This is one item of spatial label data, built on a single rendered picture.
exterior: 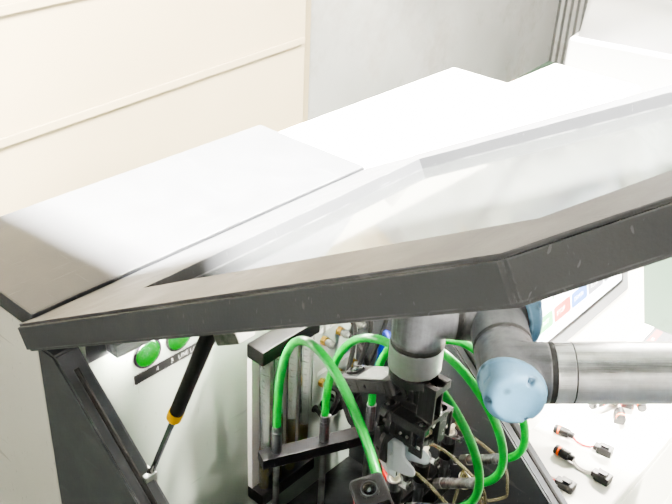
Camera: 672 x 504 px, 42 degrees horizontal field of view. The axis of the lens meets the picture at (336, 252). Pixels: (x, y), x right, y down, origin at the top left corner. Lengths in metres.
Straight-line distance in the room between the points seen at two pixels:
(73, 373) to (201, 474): 0.43
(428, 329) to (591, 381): 0.22
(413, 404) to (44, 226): 0.64
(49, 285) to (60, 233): 0.15
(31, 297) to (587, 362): 0.74
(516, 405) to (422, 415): 0.23
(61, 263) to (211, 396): 0.35
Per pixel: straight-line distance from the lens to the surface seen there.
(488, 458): 1.59
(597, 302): 2.02
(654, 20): 4.75
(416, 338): 1.16
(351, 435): 1.62
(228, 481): 1.67
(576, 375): 1.07
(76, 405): 1.25
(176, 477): 1.55
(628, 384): 1.08
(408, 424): 1.24
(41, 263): 1.35
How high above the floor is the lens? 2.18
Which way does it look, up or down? 30 degrees down
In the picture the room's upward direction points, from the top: 3 degrees clockwise
